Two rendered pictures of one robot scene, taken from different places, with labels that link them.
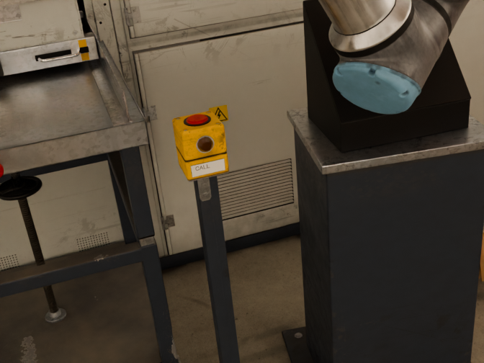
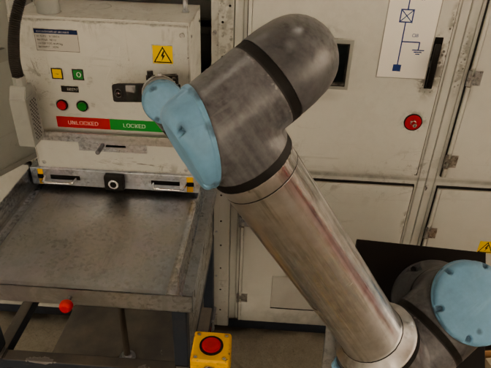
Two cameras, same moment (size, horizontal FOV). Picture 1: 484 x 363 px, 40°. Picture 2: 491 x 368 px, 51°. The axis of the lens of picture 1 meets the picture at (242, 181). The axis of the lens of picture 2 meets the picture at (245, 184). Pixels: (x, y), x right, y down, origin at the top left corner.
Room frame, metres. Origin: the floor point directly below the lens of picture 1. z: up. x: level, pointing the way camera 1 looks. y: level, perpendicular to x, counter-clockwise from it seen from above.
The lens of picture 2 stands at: (0.44, -0.20, 1.76)
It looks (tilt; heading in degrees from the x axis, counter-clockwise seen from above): 32 degrees down; 18
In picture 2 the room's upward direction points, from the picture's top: 2 degrees clockwise
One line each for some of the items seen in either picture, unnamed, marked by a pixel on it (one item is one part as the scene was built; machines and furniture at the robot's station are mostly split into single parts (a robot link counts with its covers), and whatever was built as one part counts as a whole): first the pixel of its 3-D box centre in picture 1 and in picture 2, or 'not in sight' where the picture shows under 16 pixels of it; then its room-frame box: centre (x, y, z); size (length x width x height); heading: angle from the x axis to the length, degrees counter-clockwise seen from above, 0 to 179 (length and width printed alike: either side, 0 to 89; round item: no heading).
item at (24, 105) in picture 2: not in sight; (26, 113); (1.50, 0.78, 1.14); 0.08 x 0.05 x 0.17; 16
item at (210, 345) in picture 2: (197, 122); (211, 346); (1.11, 0.07, 0.90); 0.04 x 0.04 x 0.02
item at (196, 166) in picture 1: (200, 145); (211, 361); (1.11, 0.07, 0.85); 0.08 x 0.08 x 0.10; 15
